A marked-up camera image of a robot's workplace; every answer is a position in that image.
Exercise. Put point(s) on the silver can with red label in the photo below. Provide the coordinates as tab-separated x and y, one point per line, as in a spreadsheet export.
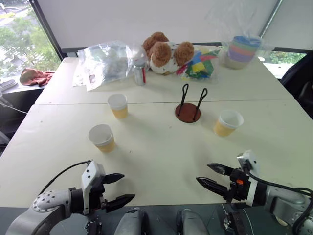
140	73

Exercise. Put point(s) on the brown white plush dog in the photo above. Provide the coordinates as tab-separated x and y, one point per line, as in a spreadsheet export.
161	55

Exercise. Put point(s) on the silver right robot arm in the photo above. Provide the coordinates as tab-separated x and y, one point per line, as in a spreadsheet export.
281	203

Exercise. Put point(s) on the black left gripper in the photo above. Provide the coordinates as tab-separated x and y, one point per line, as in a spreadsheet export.
97	195

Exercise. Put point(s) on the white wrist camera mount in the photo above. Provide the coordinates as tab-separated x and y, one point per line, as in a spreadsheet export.
252	188
94	171

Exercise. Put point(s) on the yellow white paper cup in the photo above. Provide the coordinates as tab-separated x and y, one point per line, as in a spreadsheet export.
119	111
223	129
105	144

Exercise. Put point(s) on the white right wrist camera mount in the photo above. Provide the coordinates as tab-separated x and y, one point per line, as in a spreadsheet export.
252	188

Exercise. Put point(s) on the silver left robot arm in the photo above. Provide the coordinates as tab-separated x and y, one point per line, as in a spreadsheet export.
46	215

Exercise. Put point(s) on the reddish brown cloth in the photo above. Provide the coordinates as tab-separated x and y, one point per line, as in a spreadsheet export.
34	77

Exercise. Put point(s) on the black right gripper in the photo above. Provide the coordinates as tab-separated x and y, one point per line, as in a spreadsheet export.
238	191

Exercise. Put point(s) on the grey rounded shape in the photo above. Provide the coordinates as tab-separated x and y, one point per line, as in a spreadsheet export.
192	224
130	222

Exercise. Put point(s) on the clear plastic bag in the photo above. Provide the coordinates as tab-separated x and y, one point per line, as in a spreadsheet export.
105	63

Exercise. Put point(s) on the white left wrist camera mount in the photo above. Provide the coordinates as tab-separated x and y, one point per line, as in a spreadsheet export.
94	171

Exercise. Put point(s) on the black chair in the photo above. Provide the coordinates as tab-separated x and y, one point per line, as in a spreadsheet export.
299	73

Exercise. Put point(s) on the bagged stack of coloured bowls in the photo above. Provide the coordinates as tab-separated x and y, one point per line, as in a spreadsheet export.
240	52

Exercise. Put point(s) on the bag of colourful blocks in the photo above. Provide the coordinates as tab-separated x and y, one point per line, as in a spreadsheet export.
199	67

